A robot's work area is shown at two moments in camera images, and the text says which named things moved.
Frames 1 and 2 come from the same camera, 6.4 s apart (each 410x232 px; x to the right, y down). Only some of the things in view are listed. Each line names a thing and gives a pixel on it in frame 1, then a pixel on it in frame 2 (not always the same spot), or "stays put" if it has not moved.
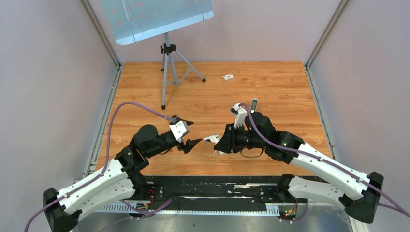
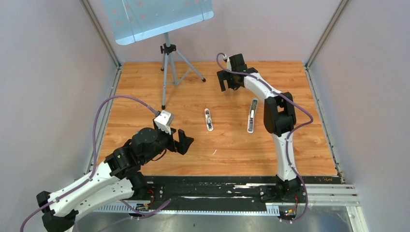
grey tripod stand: [175, 67] stays put
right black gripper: [227, 143] -> [224, 75]
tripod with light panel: [133, 21] stays put
